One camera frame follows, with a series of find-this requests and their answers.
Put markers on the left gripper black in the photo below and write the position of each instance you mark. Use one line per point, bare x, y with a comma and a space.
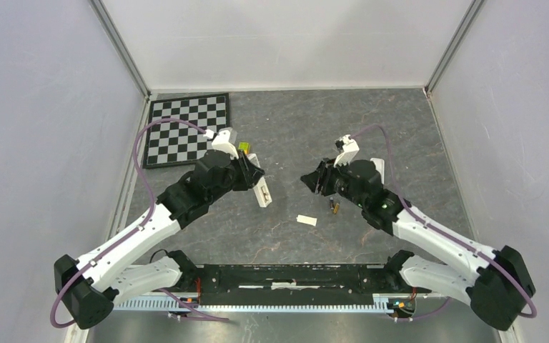
250, 173

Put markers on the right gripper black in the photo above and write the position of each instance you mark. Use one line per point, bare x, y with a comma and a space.
316, 179

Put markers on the white remote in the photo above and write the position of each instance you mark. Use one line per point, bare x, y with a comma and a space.
261, 189

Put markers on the white remote control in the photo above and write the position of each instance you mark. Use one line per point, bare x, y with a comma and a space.
380, 167

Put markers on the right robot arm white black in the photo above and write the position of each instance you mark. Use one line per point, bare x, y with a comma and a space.
494, 283

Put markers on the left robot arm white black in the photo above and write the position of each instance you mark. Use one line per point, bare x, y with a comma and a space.
92, 285

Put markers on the green yellow orange brick stack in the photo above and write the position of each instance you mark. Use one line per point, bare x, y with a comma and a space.
244, 147

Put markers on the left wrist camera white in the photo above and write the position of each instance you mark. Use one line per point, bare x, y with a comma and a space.
223, 140

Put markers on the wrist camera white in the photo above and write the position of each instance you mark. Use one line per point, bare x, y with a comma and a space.
223, 140
347, 148

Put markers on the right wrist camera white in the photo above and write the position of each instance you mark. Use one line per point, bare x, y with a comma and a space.
347, 148

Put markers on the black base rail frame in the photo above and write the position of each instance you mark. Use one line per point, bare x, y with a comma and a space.
286, 285

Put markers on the white cable duct comb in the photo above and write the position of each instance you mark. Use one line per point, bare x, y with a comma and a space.
163, 303

